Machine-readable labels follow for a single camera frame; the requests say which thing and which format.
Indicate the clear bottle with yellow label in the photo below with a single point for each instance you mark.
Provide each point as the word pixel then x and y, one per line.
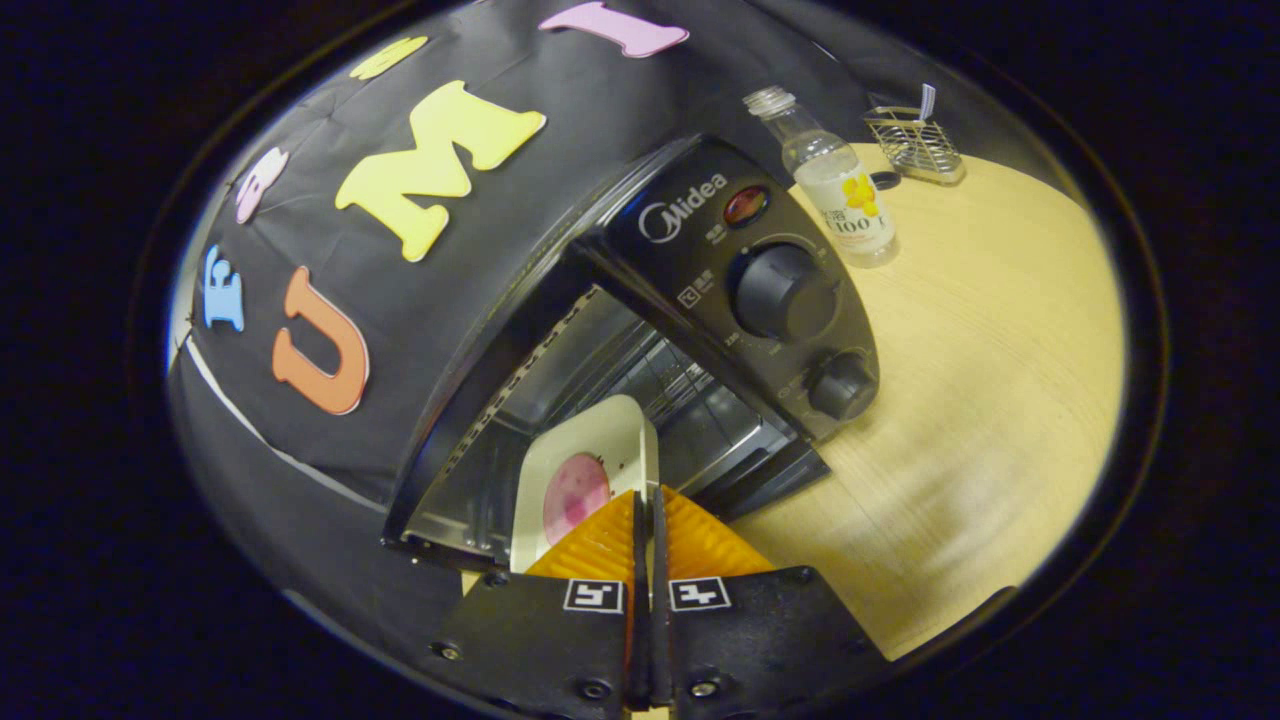
pixel 850 200

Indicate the pink food slice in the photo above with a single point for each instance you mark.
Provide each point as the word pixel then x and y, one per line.
pixel 575 495

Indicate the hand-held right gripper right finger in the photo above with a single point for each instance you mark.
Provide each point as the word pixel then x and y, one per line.
pixel 760 630

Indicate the dark bottle cap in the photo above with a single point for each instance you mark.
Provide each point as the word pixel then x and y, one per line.
pixel 884 180

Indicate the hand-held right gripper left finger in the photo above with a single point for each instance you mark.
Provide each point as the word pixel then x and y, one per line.
pixel 540 640

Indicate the white food tray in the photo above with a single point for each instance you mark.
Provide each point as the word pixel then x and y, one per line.
pixel 610 430

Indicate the black electric oven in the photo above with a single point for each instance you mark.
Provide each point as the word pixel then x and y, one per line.
pixel 700 250

